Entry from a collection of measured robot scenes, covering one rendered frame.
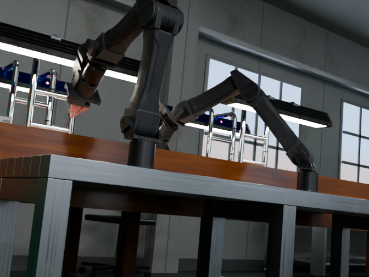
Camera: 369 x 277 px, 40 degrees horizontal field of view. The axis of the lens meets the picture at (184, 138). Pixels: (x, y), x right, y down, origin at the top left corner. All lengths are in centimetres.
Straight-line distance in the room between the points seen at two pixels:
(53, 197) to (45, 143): 44
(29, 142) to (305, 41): 568
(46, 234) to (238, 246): 487
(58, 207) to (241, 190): 42
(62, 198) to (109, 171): 10
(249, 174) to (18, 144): 75
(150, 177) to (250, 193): 27
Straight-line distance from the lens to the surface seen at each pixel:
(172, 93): 493
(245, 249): 575
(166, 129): 172
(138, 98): 119
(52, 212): 87
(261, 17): 620
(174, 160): 147
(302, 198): 126
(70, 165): 88
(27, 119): 179
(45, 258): 88
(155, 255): 481
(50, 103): 208
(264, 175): 170
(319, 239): 510
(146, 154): 116
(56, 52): 166
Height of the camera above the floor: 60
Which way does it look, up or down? 8 degrees up
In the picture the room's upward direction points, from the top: 5 degrees clockwise
